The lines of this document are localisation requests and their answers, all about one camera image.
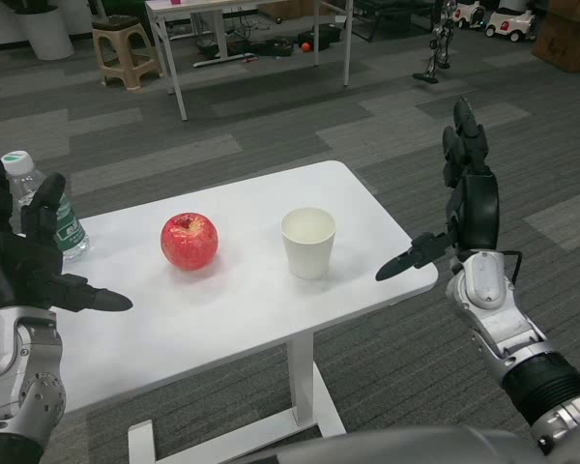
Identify brown cardboard box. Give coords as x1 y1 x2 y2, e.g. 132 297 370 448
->
532 9 580 73

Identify black equipment pile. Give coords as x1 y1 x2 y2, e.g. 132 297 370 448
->
229 38 294 58

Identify green potted plant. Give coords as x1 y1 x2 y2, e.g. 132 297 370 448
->
0 0 59 18

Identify small white toy car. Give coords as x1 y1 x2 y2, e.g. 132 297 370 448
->
452 0 487 30

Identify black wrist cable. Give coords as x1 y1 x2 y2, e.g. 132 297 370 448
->
497 248 524 284

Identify silver humanoid robot legs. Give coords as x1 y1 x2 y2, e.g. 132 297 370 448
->
412 0 458 86

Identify white plant pot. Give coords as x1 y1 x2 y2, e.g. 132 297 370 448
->
18 7 74 62

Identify large white toy car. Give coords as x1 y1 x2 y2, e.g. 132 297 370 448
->
484 5 537 44

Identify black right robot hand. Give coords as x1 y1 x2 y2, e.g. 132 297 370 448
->
374 96 502 283

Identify white desk pedestal leg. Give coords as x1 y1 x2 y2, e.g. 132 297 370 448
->
192 9 258 69

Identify black box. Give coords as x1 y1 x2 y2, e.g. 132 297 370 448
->
297 26 343 52

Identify white metal frame table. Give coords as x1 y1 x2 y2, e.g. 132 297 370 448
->
143 0 355 122

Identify red apple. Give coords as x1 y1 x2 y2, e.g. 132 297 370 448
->
160 211 219 272

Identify white paper cup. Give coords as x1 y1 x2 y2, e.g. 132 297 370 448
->
280 207 337 280

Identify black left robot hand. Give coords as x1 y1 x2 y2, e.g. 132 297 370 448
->
0 150 134 315

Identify clear plastic water bottle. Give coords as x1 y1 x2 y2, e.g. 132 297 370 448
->
0 149 91 264

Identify beige plastic stool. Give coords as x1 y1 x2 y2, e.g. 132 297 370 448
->
91 15 164 92

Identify black metal rack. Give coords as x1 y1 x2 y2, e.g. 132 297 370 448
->
350 0 439 43

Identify white table leg base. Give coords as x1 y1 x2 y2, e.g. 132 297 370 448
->
127 333 348 464

